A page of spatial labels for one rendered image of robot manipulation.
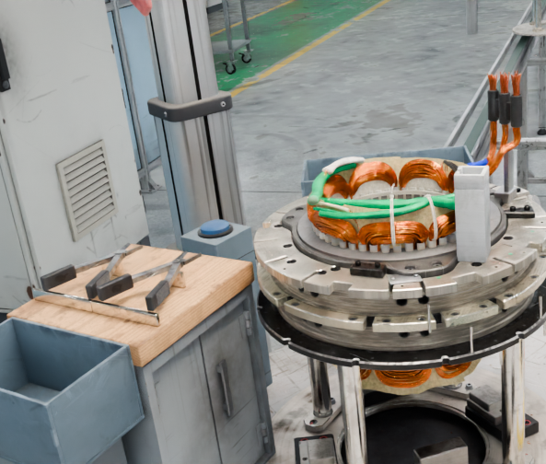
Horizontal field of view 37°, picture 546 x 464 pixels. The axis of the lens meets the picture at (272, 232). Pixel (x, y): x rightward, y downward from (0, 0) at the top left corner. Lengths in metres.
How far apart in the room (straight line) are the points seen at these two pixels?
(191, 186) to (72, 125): 2.04
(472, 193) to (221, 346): 0.33
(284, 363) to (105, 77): 2.38
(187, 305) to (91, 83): 2.60
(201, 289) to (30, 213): 2.23
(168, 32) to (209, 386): 0.55
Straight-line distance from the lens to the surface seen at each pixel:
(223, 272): 0.90
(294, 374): 1.24
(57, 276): 0.91
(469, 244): 0.80
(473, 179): 0.77
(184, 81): 1.24
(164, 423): 0.86
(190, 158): 1.25
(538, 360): 1.25
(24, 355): 0.92
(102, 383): 0.78
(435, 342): 0.80
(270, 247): 0.87
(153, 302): 0.81
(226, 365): 0.91
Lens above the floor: 1.44
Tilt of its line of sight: 22 degrees down
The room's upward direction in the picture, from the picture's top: 7 degrees counter-clockwise
